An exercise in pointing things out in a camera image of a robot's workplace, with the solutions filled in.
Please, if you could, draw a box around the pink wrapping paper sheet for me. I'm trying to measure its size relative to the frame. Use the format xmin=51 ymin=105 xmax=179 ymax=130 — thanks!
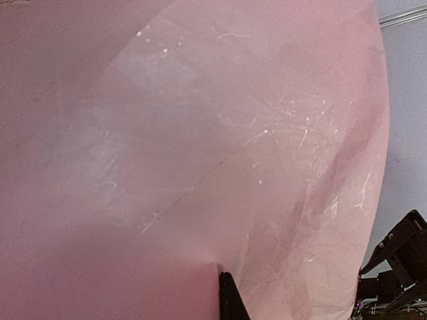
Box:
xmin=1 ymin=1 xmax=390 ymax=319

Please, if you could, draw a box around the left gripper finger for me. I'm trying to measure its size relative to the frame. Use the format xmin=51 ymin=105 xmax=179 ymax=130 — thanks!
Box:
xmin=219 ymin=272 xmax=250 ymax=320

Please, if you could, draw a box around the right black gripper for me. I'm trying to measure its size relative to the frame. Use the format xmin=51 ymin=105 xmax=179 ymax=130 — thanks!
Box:
xmin=356 ymin=210 xmax=426 ymax=307

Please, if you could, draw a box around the right aluminium frame post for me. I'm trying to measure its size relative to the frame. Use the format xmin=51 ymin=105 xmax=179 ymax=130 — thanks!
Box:
xmin=379 ymin=5 xmax=426 ymax=29

